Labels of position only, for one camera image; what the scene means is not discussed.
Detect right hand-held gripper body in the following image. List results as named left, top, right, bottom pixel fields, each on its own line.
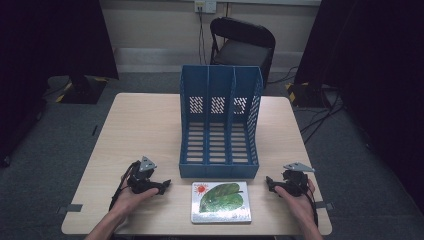
left=280, top=161, right=316, bottom=198

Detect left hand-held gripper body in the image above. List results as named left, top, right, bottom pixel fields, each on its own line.
left=126, top=155, right=159, bottom=195

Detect green leaf picture book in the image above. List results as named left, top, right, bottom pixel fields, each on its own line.
left=190, top=180, right=253, bottom=225

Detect blue file rack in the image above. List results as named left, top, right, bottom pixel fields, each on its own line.
left=178, top=64, right=264, bottom=180

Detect person's right hand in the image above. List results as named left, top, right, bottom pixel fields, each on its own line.
left=274, top=179, right=318, bottom=231

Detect person's left hand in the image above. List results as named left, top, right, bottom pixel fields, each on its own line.
left=114, top=176, right=160, bottom=218

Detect grey tape strip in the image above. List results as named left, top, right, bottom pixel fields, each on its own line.
left=314, top=200, right=334, bottom=211
left=56, top=203, right=84, bottom=215

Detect black stand base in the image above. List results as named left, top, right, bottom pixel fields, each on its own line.
left=55, top=75, right=110, bottom=105
left=285, top=81, right=329, bottom=108

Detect black folding chair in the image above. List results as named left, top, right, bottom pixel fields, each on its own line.
left=209, top=16, right=277, bottom=88

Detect dark curtain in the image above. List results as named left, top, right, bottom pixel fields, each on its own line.
left=0, top=0, right=120, bottom=168
left=294, top=0, right=424, bottom=214

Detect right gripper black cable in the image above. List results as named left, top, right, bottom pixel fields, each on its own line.
left=304, top=184, right=320, bottom=228

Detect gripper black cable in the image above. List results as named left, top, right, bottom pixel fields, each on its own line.
left=108, top=163, right=136, bottom=212
left=304, top=184, right=320, bottom=228

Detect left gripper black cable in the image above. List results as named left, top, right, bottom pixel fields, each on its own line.
left=108, top=163, right=136, bottom=212

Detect black floor cables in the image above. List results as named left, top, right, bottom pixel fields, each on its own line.
left=266, top=65, right=348, bottom=145

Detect black wall cable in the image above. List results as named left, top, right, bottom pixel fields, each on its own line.
left=198, top=11, right=207, bottom=66

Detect white wall socket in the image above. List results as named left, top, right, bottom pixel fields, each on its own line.
left=194, top=0, right=218, bottom=14

